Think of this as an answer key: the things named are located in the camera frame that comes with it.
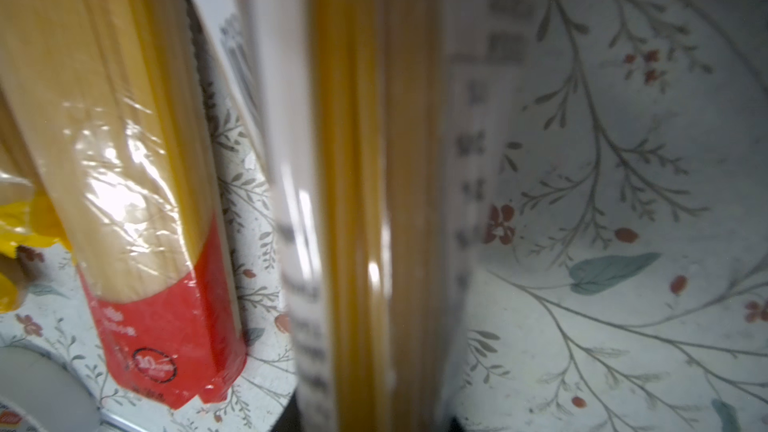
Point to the dark blue clear spaghetti bag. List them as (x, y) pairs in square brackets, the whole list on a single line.
[(385, 124)]

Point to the red spaghetti bag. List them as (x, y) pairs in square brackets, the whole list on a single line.
[(106, 95)]

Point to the yellow spaghetti bag with barcode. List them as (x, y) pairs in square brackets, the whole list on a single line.
[(28, 218)]

